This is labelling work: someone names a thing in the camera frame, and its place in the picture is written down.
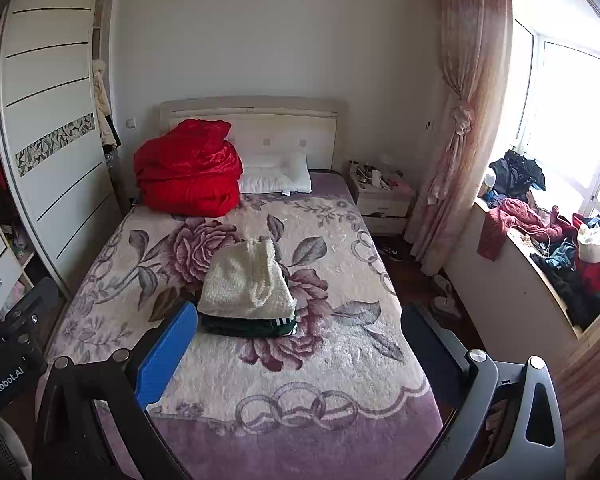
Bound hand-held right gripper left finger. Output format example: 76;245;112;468
32;301;199;480

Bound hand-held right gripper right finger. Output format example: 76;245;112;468
401;304;566;480

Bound white knit sweater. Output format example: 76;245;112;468
197;237;297;320

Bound person's left forearm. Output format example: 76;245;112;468
0;430;32;480

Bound pile of mixed clothes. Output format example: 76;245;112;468
477;149;600;332

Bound green garment with white stripes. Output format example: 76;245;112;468
200;305;299;338

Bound white window ledge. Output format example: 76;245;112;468
442;195;600;361

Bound black shoes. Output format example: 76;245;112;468
377;242;406;262

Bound floral blanket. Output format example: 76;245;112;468
45;170;443;480

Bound white nightstand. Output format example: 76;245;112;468
347;160;416;236

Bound red quilt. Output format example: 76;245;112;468
133;119;244;218

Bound white wardrobe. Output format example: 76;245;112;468
0;0;126;301

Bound beige hanging jacket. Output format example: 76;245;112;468
91;59;122;150

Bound white pillow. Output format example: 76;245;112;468
239;152;312;196

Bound cream bed headboard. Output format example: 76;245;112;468
159;96;349;181

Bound window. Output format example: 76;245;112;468
510;0;600;226

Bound pink patterned curtain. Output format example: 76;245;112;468
410;0;513;277

